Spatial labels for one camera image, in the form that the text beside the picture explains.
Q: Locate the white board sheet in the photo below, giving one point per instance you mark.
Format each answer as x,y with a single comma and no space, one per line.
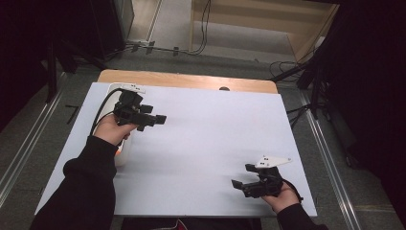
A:
217,153

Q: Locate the metal floor rail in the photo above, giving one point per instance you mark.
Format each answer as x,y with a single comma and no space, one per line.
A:
332,172
28,143

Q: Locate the white plastic bin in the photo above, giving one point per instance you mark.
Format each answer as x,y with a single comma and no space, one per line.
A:
125,153

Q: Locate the dark cabinet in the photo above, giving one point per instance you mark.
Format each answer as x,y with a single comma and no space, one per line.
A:
108,25

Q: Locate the person's right hand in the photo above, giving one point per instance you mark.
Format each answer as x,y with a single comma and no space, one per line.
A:
282,199

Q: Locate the person's left hand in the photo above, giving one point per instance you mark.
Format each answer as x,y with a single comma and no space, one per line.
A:
110,131

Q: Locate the black tripod stand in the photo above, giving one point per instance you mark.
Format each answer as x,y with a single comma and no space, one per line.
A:
314,80

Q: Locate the person's dark clothing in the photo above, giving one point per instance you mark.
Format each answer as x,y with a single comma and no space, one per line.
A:
198,224

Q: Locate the light wooden shelf unit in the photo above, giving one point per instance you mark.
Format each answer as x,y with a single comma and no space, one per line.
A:
255,19

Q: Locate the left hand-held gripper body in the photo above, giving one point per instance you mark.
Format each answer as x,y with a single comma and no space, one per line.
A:
129,110

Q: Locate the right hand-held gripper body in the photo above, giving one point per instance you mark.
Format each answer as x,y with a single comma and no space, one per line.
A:
266,183

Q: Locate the wooden table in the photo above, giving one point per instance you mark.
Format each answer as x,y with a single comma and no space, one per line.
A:
178,80

